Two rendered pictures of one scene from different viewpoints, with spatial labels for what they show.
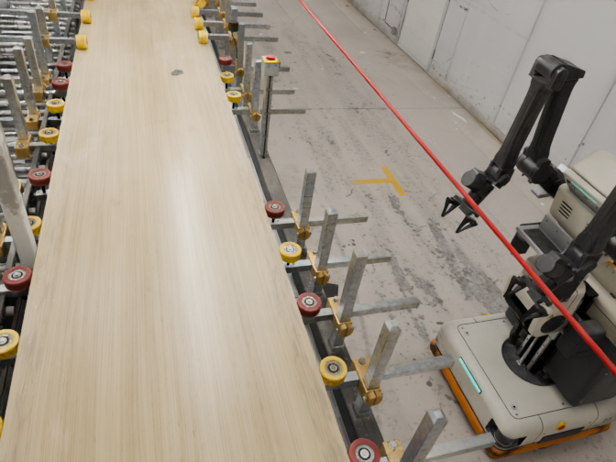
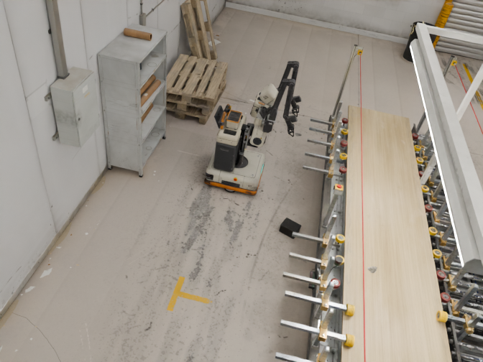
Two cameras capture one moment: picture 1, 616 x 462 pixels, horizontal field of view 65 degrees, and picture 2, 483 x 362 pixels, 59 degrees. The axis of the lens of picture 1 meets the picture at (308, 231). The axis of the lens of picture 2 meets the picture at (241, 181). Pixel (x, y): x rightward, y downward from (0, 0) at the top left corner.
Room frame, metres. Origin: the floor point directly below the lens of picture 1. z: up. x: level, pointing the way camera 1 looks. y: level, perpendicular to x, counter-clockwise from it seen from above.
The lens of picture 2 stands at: (5.23, 0.89, 3.66)
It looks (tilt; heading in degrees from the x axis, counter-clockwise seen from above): 41 degrees down; 207
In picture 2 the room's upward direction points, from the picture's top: 10 degrees clockwise
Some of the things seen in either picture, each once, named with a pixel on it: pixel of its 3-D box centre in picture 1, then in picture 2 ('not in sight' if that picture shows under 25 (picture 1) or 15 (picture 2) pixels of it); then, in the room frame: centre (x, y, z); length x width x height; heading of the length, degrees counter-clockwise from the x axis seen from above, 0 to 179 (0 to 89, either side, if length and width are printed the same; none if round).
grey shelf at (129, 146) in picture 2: not in sight; (136, 102); (1.95, -2.39, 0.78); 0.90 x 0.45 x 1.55; 22
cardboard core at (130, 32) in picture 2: not in sight; (137, 34); (1.85, -2.44, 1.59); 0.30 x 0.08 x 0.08; 112
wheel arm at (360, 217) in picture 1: (318, 221); (323, 171); (1.59, -0.04, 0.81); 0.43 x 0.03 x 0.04; 112
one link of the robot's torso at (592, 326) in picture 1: (548, 320); (255, 135); (1.38, -1.02, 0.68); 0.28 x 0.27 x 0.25; 22
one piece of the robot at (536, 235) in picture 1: (549, 256); (269, 118); (1.39, -0.88, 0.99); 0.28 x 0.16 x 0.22; 22
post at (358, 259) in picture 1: (346, 305); (335, 138); (1.06, -0.16, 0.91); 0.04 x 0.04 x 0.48; 22
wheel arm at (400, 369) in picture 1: (390, 371); (326, 132); (0.90, -0.32, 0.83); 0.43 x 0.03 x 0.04; 112
